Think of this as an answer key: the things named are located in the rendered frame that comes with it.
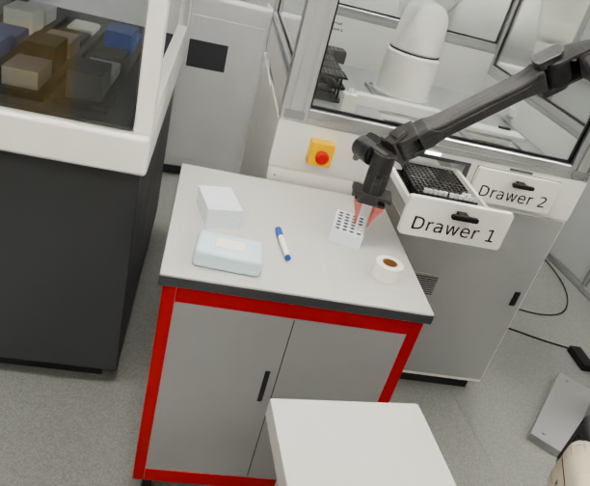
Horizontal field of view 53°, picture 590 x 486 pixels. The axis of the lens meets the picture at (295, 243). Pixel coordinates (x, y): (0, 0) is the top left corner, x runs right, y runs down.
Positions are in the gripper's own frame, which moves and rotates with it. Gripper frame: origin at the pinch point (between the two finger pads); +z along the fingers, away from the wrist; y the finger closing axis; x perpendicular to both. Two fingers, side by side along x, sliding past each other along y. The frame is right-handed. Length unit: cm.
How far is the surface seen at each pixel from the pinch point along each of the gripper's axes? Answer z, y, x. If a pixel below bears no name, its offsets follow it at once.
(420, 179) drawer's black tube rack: -7.9, -15.2, -21.2
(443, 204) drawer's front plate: -10.2, -18.6, -1.2
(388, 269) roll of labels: 1.9, -7.0, 17.5
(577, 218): 49, -148, -189
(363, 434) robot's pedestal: 6, -2, 67
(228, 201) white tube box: 0.8, 34.2, 6.7
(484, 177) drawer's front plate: -8, -37, -37
